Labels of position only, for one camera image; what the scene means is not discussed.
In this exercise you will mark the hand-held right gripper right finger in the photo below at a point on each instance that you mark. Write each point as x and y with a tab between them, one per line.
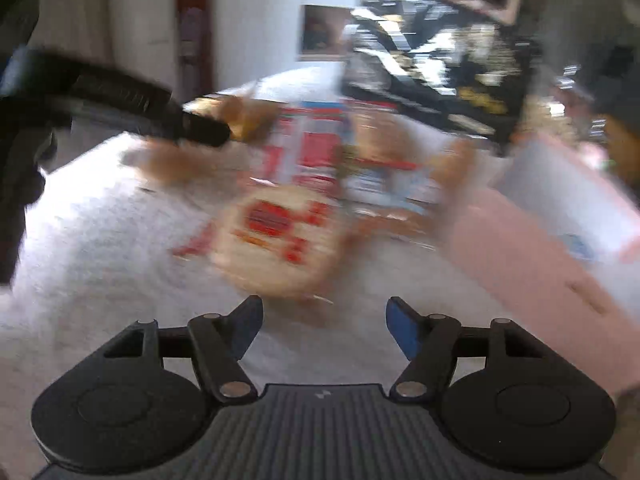
402	330

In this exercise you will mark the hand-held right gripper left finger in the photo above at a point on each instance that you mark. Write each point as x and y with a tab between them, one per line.
248	327

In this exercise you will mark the blue seaweed packet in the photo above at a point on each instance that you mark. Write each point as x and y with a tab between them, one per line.
390	185

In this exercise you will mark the pink box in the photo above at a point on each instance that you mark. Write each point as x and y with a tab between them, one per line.
500	260

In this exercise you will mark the white lace tablecloth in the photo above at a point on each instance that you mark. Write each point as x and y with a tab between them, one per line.
100	240

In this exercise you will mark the brown bread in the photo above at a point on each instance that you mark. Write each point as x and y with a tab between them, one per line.
252	115

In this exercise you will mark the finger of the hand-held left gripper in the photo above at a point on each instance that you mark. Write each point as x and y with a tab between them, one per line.
205	129

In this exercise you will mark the red and white snack packet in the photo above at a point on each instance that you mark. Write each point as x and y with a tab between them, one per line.
310	150

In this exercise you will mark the black snack bag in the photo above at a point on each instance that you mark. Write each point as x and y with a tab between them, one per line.
440	60

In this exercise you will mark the round pastry packet red print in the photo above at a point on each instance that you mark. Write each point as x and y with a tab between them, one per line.
270	240

